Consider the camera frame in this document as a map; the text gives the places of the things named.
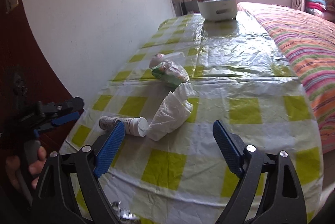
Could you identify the bag with snack wrappers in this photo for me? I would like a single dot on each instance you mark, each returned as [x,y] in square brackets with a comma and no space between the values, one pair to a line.
[167,68]

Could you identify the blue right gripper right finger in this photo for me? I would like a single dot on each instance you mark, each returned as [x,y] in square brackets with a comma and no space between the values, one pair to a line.
[231,147]

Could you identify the white oval basket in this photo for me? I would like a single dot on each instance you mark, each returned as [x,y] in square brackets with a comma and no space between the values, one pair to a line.
[218,10]

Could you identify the silver foil wrapper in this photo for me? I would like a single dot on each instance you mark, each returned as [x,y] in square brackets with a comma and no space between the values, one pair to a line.
[124,214]

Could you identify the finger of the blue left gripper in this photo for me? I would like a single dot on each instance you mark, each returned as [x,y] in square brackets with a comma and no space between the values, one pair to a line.
[65,119]

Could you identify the white plastic bag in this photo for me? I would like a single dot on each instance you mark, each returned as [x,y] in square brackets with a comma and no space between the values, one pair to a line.
[174,110]

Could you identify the yellow checkered plastic tablecloth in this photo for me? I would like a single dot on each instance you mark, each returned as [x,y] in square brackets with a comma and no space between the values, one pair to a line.
[240,77]

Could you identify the brown pill bottle white cap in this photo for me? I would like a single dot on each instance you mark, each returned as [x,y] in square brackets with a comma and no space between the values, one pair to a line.
[133,126]

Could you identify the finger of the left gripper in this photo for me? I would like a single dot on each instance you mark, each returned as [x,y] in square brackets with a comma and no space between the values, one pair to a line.
[56,110]

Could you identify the striped colourful bedspread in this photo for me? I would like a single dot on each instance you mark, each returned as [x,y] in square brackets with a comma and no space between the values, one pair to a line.
[307,42]

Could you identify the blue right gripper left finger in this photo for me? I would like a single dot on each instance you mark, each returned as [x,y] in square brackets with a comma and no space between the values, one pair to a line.
[106,147]

